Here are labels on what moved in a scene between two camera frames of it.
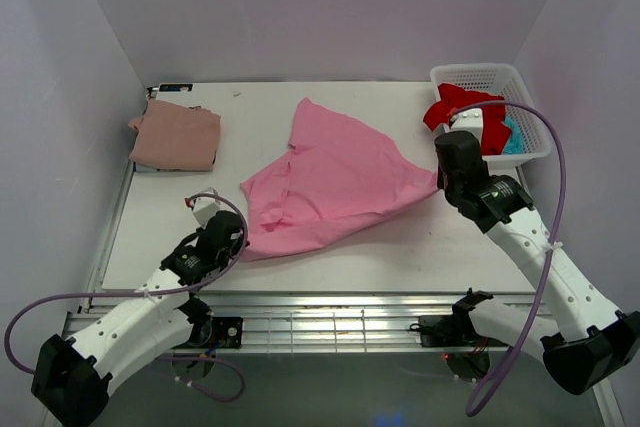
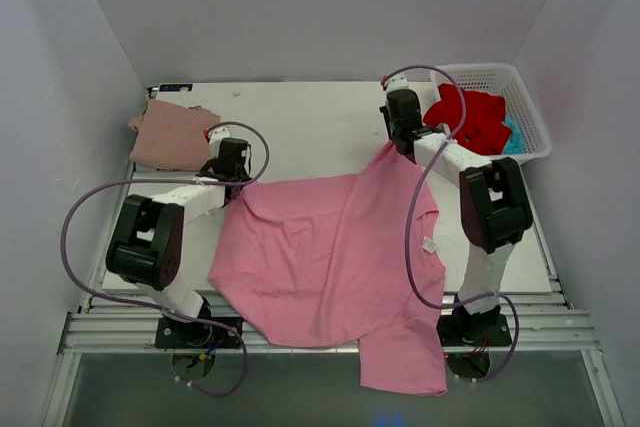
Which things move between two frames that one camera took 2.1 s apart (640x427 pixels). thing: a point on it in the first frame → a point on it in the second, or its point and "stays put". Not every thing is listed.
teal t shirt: (514, 144) stays put
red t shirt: (495, 134) stays put
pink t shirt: (336, 169) → (321, 263)
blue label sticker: (167, 87) stays put
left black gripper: (237, 244) → (244, 174)
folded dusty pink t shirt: (172, 137) stays put
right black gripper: (440, 178) → (385, 109)
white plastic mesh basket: (499, 79) stays put
